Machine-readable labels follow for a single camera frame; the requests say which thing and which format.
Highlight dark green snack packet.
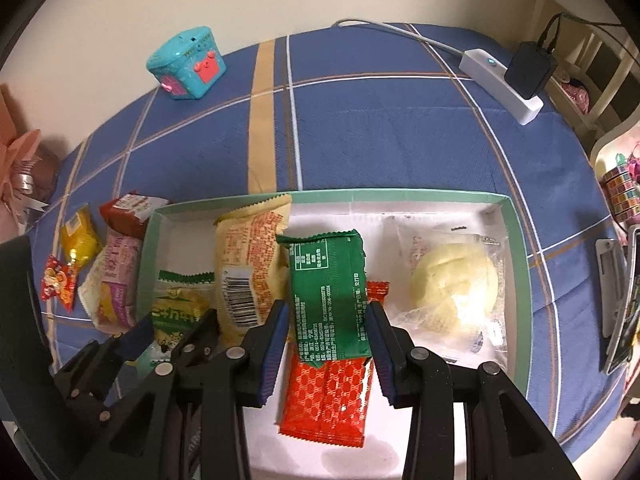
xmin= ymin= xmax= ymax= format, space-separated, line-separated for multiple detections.
xmin=276 ymin=229 xmax=373 ymax=371

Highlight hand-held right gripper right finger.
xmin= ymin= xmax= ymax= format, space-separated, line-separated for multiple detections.
xmin=365 ymin=301 xmax=583 ymax=480

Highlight white bun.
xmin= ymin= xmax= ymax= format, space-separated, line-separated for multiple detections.
xmin=395 ymin=220 xmax=508 ymax=361

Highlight red and white snack packet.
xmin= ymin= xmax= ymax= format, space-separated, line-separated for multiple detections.
xmin=99 ymin=191 xmax=168 ymax=238

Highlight green-edged white box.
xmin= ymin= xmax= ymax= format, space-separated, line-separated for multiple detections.
xmin=136 ymin=188 xmax=532 ymax=480

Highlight green and white biscuit packet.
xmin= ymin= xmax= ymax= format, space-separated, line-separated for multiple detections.
xmin=150 ymin=269 xmax=217 ymax=361

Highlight white power cable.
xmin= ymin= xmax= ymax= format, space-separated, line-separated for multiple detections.
xmin=334 ymin=19 xmax=468 ymax=58

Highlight red patterned snack packet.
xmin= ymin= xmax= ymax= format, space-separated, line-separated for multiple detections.
xmin=277 ymin=281 xmax=391 ymax=448

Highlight grey phone stand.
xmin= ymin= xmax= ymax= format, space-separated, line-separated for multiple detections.
xmin=595 ymin=237 xmax=628 ymax=338

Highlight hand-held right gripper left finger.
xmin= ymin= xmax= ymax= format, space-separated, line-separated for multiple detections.
xmin=100 ymin=300 xmax=292 ymax=480

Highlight red heart-print snack packet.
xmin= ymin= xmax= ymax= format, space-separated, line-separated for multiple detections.
xmin=41 ymin=254 xmax=83 ymax=313

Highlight white power strip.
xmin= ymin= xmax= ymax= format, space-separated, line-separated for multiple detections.
xmin=459 ymin=49 xmax=545 ymax=126

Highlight white wooden chair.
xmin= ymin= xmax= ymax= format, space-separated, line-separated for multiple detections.
xmin=530 ymin=0 xmax=640 ymax=146

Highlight pink and white snack packet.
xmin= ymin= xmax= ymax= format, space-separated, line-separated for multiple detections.
xmin=77 ymin=230 xmax=146 ymax=333

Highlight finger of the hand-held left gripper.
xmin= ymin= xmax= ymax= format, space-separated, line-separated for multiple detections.
xmin=170 ymin=308 xmax=222 ymax=391
xmin=51 ymin=313 xmax=155 ymax=428

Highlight stack of patterned tape rolls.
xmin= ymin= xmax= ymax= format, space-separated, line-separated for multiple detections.
xmin=600 ymin=165 xmax=640 ymax=226

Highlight black cable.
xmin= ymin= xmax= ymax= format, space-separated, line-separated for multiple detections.
xmin=537 ymin=10 xmax=640 ymax=58

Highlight teal toy box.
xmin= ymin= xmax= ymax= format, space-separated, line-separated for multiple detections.
xmin=146 ymin=29 xmax=227 ymax=101

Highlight yellow snack packet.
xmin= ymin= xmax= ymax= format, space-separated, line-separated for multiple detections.
xmin=60 ymin=203 xmax=103 ymax=268

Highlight black charger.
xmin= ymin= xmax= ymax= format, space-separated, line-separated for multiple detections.
xmin=504 ymin=41 xmax=558 ymax=101

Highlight cream snack packet with barcode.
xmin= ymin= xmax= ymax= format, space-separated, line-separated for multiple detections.
xmin=214 ymin=194 xmax=293 ymax=331

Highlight mint green snack packet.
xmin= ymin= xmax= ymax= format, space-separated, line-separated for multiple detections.
xmin=135 ymin=345 xmax=173 ymax=381

